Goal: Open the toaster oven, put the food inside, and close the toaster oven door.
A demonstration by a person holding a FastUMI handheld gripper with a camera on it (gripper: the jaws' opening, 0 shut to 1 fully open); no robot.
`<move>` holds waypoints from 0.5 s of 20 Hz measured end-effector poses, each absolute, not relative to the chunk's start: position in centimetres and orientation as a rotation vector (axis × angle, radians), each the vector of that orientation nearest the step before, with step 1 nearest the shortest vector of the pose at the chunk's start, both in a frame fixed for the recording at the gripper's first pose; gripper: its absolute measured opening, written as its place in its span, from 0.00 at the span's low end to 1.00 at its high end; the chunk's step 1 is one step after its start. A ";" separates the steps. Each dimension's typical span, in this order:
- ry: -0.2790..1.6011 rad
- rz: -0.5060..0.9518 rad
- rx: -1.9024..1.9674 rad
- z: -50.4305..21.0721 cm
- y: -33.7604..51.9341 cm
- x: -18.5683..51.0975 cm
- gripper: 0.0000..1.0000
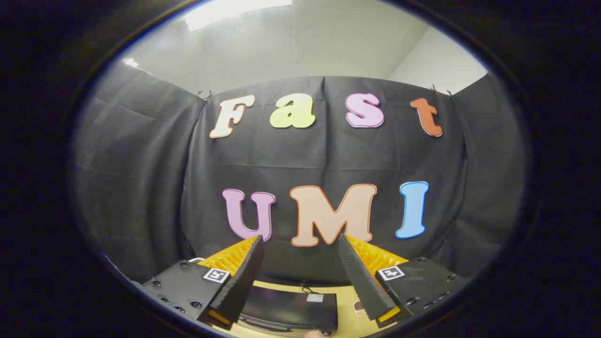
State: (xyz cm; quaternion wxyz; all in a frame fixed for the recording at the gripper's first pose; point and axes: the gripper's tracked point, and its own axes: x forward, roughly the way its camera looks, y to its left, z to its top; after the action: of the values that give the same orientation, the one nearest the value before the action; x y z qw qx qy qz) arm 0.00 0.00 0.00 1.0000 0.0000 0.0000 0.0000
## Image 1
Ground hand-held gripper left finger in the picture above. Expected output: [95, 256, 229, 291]
[140, 234, 265, 330]

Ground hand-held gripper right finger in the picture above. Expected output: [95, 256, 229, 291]
[338, 233, 471, 328]

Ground black toaster oven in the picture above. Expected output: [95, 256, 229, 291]
[239, 284, 339, 335]

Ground black backdrop cloth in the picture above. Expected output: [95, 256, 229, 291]
[70, 61, 531, 287]

